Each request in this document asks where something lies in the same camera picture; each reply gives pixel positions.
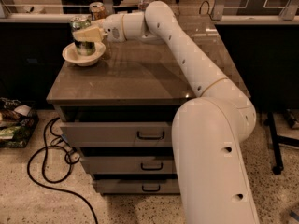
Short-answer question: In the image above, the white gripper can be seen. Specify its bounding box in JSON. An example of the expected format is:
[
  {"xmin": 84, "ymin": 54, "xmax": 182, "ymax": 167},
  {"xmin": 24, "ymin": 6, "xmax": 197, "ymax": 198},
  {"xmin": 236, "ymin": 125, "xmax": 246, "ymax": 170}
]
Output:
[{"xmin": 72, "ymin": 14, "xmax": 126, "ymax": 42}]

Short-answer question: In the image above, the green soda can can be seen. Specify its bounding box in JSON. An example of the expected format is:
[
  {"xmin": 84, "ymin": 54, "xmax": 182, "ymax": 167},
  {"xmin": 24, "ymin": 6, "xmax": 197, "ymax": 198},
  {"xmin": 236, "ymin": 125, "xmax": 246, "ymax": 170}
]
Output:
[{"xmin": 70, "ymin": 15, "xmax": 95, "ymax": 56}]

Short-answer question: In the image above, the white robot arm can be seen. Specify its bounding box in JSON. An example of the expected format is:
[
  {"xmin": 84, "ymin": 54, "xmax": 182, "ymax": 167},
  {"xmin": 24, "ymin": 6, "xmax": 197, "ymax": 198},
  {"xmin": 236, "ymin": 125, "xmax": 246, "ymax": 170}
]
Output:
[{"xmin": 74, "ymin": 1, "xmax": 260, "ymax": 224}]

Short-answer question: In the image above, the gold soda can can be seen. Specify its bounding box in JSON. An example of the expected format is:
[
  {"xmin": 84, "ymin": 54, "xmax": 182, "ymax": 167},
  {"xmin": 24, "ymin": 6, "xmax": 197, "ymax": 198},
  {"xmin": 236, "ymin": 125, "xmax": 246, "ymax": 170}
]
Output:
[{"xmin": 90, "ymin": 2, "xmax": 106, "ymax": 21}]

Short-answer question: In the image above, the white paper bowl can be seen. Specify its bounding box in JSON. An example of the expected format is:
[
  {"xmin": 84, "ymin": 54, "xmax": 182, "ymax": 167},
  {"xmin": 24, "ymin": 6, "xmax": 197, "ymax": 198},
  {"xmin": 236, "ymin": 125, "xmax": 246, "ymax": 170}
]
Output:
[{"xmin": 62, "ymin": 43, "xmax": 106, "ymax": 67}]

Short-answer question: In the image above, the grey drawer cabinet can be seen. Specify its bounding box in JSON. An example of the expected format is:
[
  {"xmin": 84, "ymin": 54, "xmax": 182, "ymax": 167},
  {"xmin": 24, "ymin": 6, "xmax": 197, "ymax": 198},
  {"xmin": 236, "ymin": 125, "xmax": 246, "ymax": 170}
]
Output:
[{"xmin": 46, "ymin": 14, "xmax": 252, "ymax": 196}]

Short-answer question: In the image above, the top grey drawer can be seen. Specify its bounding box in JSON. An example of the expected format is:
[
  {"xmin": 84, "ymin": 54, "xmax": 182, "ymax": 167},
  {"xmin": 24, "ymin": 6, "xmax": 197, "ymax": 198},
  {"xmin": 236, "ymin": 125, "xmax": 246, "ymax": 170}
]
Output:
[{"xmin": 59, "ymin": 105, "xmax": 178, "ymax": 147}]

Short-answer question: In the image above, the grey drawer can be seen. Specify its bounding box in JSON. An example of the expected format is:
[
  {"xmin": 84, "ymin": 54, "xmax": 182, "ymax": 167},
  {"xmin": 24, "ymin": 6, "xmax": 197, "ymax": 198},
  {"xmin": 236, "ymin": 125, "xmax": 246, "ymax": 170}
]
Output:
[
  {"xmin": 80, "ymin": 147, "xmax": 176, "ymax": 175},
  {"xmin": 59, "ymin": 105, "xmax": 178, "ymax": 147},
  {"xmin": 93, "ymin": 174, "xmax": 180, "ymax": 195}
]

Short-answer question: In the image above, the middle grey drawer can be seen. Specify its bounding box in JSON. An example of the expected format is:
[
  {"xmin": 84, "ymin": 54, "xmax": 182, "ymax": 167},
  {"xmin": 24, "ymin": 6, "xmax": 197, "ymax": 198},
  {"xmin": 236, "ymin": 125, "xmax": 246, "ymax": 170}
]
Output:
[{"xmin": 80, "ymin": 147, "xmax": 176, "ymax": 175}]

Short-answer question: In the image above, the bottom grey drawer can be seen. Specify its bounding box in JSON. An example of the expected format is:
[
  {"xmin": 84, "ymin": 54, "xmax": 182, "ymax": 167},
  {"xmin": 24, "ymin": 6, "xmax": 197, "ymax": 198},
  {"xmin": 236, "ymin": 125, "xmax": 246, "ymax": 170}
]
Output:
[{"xmin": 93, "ymin": 174, "xmax": 180, "ymax": 195}]

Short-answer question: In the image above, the black wheeled stand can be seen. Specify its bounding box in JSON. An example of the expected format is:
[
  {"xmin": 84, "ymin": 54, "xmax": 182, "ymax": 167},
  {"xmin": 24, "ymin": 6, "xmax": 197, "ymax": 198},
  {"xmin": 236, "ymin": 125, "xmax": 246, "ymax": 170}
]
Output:
[{"xmin": 264, "ymin": 112, "xmax": 299, "ymax": 175}]

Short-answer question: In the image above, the black floor cable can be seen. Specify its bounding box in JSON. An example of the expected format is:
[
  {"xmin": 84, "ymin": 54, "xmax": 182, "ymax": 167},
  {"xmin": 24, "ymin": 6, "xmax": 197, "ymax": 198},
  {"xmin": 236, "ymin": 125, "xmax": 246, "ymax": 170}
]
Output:
[{"xmin": 26, "ymin": 116, "xmax": 100, "ymax": 224}]

